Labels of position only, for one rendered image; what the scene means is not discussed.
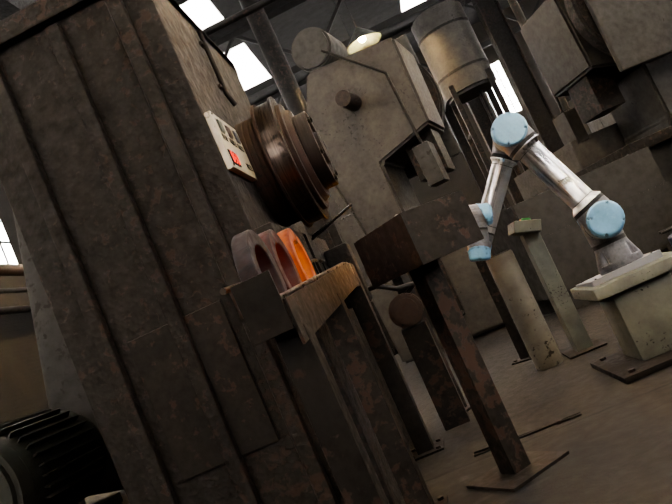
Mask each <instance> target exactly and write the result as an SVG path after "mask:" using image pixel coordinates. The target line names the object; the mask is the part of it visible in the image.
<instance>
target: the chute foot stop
mask: <svg viewBox="0 0 672 504"><path fill-rule="evenodd" d="M230 290H231V292H232V294H233V296H234V298H235V301H236V303H237V305H238V307H239V309H240V312H241V314H242V316H243V318H244V320H245V323H246V325H247V327H248V329H249V331H250V334H251V336H252V338H253V340H254V342H255V345H258V344H260V343H262V342H264V341H267V340H269V339H271V338H273V337H276V336H278V335H280V334H282V333H285V332H287V331H289V330H291V329H293V328H295V326H294V324H293V322H292V320H291V318H290V315H289V313H288V311H287V309H286V307H285V304H284V302H283V300H282V298H281V296H280V293H279V291H278V289H277V287H276V285H275V283H274V280H273V278H272V276H271V274H270V272H269V270H267V271H265V272H263V273H261V274H258V275H256V276H254V277H252V278H250V279H248V280H245V281H243V282H241V283H239V284H237V285H235V286H232V287H230Z"/></svg>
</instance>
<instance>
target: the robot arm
mask: <svg viewBox="0 0 672 504"><path fill-rule="evenodd" d="M491 137H492V140H493V147H492V154H491V157H490V159H491V161H492V165H491V168H490V172H489V176H488V179H487V183H486V187H485V190H484V194H483V198H482V202H481V204H473V205H469V207H470V209H471V211H472V213H473V216H474V218H475V220H476V222H477V224H478V226H479V228H480V231H481V233H482V235H483V237H484V239H482V240H480V241H478V242H475V243H473V244H471V245H468V246H467V248H468V251H467V252H468V255H469V260H470V261H472V262H474V261H484V260H489V259H490V258H491V249H492V242H493V238H494V234H495V231H496V227H497V223H498V220H499V216H500V213H501V209H502V205H503V202H504V198H505V195H506V191H507V187H508V184H509V180H510V177H511V173H512V169H513V167H514V166H515V165H517V162H518V160H520V161H521V162H522V163H523V164H524V165H525V166H527V167H528V168H529V169H530V170H531V171H532V172H533V173H534V174H535V175H536V176H537V177H538V178H539V179H540V180H541V181H543V182H544V183H545V184H546V185H547V186H548V187H549V188H550V189H551V190H552V191H553V192H554V193H555V194H556V195H557V196H559V197H560V198H561V199H562V200H563V201H564V202H565V203H566V204H567V205H568V206H569V207H570V208H571V209H572V210H573V217H574V218H575V219H576V220H577V223H578V224H579V225H580V227H581V229H582V231H583V233H584V234H585V236H586V238H587V240H588V242H589V244H590V245H591V247H592V249H593V251H594V253H595V256H596V262H597V267H598V271H599V273H600V275H601V276H602V275H605V274H607V273H610V272H612V271H615V270H617V269H619V268H621V267H623V266H626V265H628V264H630V263H632V262H634V261H636V260H638V259H640V258H642V257H643V256H644V255H643V253H642V252H641V250H640V249H639V248H638V247H636V246H635V245H634V244H633V243H632V242H631V241H630V240H629V239H628V238H627V236H626V234H625V233H624V231H623V227H624V224H625V214H624V211H623V209H622V208H621V207H620V206H619V205H618V204H617V203H615V202H613V201H610V200H609V199H608V198H607V197H606V196H605V195H604V194H603V193H602V192H600V191H592V190H591V189H590V188H589V187H588V186H587V185H586V184H585V183H583V182H582V181H581V180H580V179H579V178H578V177H577V176H576V175H575V174H574V173H573V172H572V171H570V170H569V169H568V168H567V167H566V166H565V165H564V164H563V163H562V162H561V161H560V160H559V159H557V158H556V157H555V156H554V155H553V154H552V153H551V152H550V151H549V150H548V149H547V148H546V147H544V146H543V145H542V144H541V143H540V142H539V140H538V134H537V133H536V132H535V131H534V130H533V129H532V128H531V127H530V126H529V125H528V124H527V121H526V120H525V118H524V117H523V116H521V115H520V114H518V113H515V112H506V113H503V114H501V115H500V116H498V117H497V118H496V119H495V121H494V122H493V124H492V127H491Z"/></svg>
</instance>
